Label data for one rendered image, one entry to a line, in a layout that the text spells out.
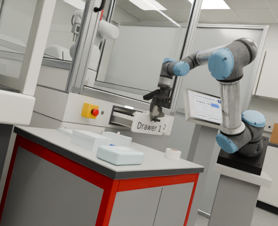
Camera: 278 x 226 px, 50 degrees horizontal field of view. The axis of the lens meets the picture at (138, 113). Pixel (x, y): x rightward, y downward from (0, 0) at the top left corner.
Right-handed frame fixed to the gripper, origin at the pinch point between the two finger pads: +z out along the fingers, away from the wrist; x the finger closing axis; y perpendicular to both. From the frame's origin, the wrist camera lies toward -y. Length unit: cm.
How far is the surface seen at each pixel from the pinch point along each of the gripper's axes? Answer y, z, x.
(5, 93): 6, 1, -91
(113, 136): 3.4, 11.5, -33.4
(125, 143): 9.2, 13.1, -30.5
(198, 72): -66, -59, 162
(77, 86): -18.7, -7.7, -43.3
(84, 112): -16.6, 4.4, -36.6
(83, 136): 15, 10, -63
